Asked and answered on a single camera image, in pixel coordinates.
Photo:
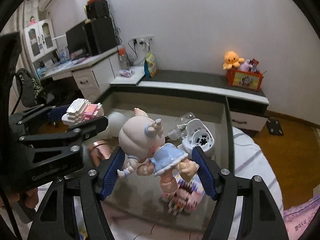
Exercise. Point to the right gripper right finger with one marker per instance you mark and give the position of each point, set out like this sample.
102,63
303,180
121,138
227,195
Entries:
260,217

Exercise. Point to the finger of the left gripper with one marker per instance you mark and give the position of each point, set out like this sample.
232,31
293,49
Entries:
37,116
58,150

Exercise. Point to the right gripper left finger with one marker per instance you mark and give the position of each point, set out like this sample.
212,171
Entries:
55,217

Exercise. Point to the rose gold metal cylinder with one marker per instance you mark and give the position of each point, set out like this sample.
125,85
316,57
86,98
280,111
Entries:
99,151

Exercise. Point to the pink white block toy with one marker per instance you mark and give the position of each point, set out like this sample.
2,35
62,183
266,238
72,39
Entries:
81,110

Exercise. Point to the baby doll blue dress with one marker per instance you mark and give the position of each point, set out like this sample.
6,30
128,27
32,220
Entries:
142,140

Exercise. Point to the white mini fan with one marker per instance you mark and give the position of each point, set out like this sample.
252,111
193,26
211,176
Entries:
198,135

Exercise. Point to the clear glass bottle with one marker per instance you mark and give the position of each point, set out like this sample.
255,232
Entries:
179,130

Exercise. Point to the person's left hand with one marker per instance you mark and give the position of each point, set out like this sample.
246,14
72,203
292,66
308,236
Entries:
23,203

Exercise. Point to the black office chair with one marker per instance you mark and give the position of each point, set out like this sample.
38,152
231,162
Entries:
31,92

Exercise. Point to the pink bedding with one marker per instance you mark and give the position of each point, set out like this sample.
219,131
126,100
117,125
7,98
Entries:
298,218

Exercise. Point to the striped white tablecloth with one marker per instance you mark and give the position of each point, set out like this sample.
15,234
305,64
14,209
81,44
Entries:
249,161

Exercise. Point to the white desk with drawers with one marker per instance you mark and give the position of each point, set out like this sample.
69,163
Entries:
93,75

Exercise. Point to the white glass-door cabinet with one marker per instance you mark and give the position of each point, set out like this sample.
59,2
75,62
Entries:
39,39

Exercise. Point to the black bathroom scale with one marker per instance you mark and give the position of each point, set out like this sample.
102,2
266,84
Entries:
274,127

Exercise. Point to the pink doll figurine on cabinet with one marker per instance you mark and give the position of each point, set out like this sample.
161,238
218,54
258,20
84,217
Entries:
32,21

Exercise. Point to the black computer monitor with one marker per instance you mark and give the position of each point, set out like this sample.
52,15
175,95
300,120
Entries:
77,40

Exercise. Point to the white side cabinet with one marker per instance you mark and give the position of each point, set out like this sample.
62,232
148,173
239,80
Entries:
129,77

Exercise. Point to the orange cap bottle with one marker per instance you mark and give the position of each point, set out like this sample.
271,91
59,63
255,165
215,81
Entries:
124,61

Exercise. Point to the low black white bench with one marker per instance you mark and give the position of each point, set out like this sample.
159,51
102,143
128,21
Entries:
247,106

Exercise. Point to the pink black storage box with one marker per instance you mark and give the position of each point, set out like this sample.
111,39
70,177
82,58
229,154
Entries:
140,196

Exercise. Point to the snack bag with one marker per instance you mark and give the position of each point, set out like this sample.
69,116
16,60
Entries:
150,68

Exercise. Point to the black computer tower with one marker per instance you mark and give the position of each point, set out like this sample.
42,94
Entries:
100,35

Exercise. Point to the black small speaker box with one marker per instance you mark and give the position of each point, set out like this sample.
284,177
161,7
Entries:
97,9

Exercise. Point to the orange toy box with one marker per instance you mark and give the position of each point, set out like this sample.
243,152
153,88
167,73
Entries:
242,79

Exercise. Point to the yellow octopus plush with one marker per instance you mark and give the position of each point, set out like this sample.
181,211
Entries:
231,59

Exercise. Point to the wall power strip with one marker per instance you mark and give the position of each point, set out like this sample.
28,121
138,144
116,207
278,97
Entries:
143,38

